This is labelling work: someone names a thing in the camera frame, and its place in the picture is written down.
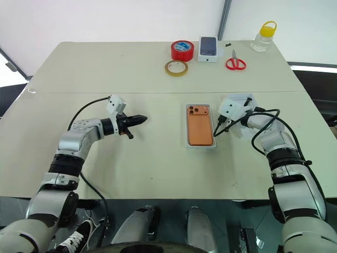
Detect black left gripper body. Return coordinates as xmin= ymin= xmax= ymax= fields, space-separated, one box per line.
xmin=115 ymin=112 xmax=135 ymax=140

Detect orange smartphone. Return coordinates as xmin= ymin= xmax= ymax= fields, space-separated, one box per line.
xmin=186 ymin=104 xmax=214 ymax=147

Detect sealed printed phone box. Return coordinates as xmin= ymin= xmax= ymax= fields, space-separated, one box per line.
xmin=197 ymin=36 xmax=225 ymax=64

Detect yellow clear tape roll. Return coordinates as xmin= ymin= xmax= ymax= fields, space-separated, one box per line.
xmin=164 ymin=60 xmax=190 ymax=78

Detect clear jar yellow lid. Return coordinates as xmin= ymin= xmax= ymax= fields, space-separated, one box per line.
xmin=250 ymin=21 xmax=278 ymax=54

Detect red tape roll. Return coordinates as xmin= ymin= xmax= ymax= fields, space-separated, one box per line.
xmin=170 ymin=40 xmax=195 ymax=62

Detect black table foot bar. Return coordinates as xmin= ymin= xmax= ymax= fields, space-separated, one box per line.
xmin=231 ymin=198 xmax=272 ymax=209
xmin=78 ymin=199 xmax=97 ymax=211

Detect grey rounded leg shell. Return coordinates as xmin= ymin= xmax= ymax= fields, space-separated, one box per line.
xmin=184 ymin=206 xmax=218 ymax=253
xmin=110 ymin=205 xmax=162 ymax=245

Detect black white laced sneaker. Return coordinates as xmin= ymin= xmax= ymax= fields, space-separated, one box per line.
xmin=54 ymin=219 xmax=94 ymax=253

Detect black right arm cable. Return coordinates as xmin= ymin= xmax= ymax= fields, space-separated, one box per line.
xmin=212 ymin=105 xmax=327 ymax=211

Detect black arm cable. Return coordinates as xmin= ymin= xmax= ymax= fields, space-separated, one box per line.
xmin=212 ymin=105 xmax=327 ymax=211
xmin=67 ymin=96 xmax=111 ymax=238

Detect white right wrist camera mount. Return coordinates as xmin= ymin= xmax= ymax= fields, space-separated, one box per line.
xmin=218 ymin=97 xmax=250 ymax=125

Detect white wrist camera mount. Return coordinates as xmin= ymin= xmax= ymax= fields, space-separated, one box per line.
xmin=106 ymin=94 xmax=127 ymax=116
xmin=218 ymin=97 xmax=250 ymax=125

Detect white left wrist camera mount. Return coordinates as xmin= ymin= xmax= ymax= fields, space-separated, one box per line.
xmin=106 ymin=94 xmax=127 ymax=116

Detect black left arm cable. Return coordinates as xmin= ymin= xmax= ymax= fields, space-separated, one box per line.
xmin=67 ymin=96 xmax=111 ymax=238

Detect red handled scissors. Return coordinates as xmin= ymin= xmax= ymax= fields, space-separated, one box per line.
xmin=225 ymin=48 xmax=247 ymax=71

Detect grey vertical metal post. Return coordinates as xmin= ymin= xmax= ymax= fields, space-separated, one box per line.
xmin=217 ymin=0 xmax=233 ymax=42

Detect black metal stand bracket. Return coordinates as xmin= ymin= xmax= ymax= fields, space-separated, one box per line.
xmin=96 ymin=218 xmax=111 ymax=246
xmin=240 ymin=227 xmax=267 ymax=253

